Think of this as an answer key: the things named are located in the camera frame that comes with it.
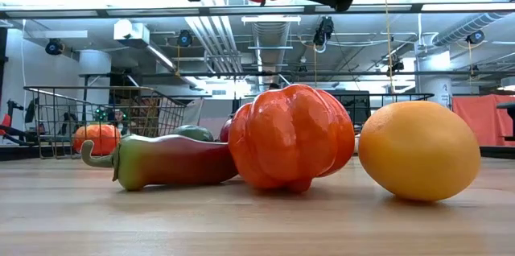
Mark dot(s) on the orange bell pepper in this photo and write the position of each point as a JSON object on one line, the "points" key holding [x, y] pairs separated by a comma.
{"points": [[289, 139]]}

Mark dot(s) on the red green chili pepper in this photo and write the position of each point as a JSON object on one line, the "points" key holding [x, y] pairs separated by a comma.
{"points": [[173, 159]]}

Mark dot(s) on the small orange pumpkin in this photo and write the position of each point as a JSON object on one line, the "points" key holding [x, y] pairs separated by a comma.
{"points": [[96, 139]]}

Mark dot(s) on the white ceiling box unit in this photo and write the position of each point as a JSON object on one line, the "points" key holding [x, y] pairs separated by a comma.
{"points": [[128, 32]]}

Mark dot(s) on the person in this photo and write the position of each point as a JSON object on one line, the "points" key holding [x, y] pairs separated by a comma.
{"points": [[119, 115], [274, 85]]}

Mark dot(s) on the black cabinet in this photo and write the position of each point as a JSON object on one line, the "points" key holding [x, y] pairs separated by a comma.
{"points": [[358, 111]]}

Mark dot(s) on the overhead beam with light strips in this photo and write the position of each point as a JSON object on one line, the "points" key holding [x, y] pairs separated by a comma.
{"points": [[60, 13]]}

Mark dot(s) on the yellow lemon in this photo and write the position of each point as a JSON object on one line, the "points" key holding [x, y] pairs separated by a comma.
{"points": [[418, 151]]}

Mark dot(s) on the orange red cloth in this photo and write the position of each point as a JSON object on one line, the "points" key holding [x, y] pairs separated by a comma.
{"points": [[483, 123]]}

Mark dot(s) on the black ceiling-hung camera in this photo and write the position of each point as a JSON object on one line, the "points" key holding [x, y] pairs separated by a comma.
{"points": [[53, 46], [475, 37], [185, 38], [324, 30]]}

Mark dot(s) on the grey ceiling air duct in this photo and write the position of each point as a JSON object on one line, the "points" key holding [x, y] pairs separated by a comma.
{"points": [[270, 32]]}

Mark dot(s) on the silver ribbed air duct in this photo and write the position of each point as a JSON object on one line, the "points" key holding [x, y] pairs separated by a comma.
{"points": [[466, 26]]}

